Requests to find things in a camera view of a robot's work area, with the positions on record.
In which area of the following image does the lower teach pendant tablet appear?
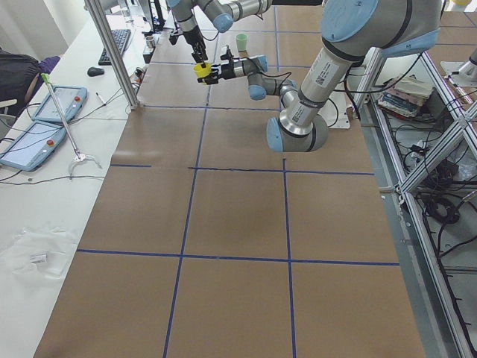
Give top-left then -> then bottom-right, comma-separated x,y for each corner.
1,121 -> 66,172

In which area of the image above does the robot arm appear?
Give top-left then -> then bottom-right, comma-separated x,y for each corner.
167,0 -> 323,63
200,1 -> 441,152

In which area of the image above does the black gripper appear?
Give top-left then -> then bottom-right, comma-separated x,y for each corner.
183,30 -> 207,68
206,45 -> 244,85

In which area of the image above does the aluminium frame post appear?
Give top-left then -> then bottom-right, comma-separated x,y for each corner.
85,0 -> 139,110

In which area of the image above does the black keyboard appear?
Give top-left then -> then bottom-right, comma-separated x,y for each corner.
98,29 -> 131,66

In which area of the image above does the teach pendant tablet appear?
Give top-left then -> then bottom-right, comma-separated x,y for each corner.
31,86 -> 88,123
1,121 -> 66,172

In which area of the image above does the yellow paper cup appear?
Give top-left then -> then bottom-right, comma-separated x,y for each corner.
193,62 -> 212,83

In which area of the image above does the metal cup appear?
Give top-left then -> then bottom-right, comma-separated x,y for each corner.
145,36 -> 156,48

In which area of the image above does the black computer mouse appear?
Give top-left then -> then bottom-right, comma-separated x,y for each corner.
87,66 -> 104,77

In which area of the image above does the upper teach pendant tablet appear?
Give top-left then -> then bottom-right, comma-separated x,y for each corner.
31,86 -> 88,123

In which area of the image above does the clear plastic bag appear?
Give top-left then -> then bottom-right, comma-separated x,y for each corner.
1,227 -> 79,279

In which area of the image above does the light green paper cup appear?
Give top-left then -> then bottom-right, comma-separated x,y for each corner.
236,34 -> 248,52

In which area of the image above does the stack of books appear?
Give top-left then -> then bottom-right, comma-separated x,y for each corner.
376,76 -> 434,118

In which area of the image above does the reacher grabber tool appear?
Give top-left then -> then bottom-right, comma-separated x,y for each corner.
40,73 -> 102,180

